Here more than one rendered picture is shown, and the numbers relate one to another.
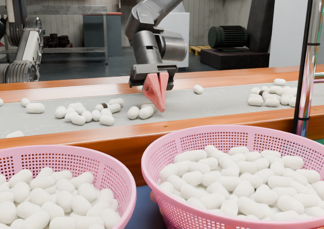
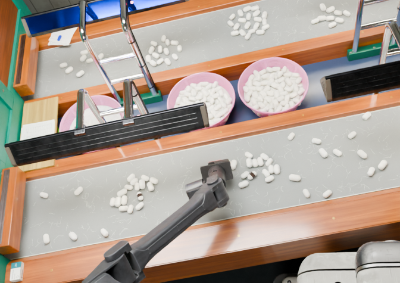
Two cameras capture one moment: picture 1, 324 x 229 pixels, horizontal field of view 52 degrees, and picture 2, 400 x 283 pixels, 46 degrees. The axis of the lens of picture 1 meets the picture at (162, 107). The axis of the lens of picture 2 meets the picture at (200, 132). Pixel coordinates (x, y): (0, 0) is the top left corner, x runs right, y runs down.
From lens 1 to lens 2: 1.91 m
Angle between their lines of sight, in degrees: 104
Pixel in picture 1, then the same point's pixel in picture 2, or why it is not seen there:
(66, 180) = (261, 105)
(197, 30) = not seen: outside the picture
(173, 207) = (228, 84)
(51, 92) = (292, 210)
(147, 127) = (228, 130)
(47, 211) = (263, 91)
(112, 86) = (246, 218)
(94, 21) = not seen: outside the picture
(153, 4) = (201, 191)
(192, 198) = (221, 93)
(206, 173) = (213, 106)
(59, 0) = not seen: outside the picture
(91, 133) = (253, 126)
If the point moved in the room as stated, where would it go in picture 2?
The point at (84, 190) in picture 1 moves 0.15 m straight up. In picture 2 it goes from (254, 99) to (250, 74)
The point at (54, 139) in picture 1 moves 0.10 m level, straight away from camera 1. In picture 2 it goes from (269, 121) to (275, 144)
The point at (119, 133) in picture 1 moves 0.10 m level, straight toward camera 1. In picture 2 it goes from (241, 125) to (241, 103)
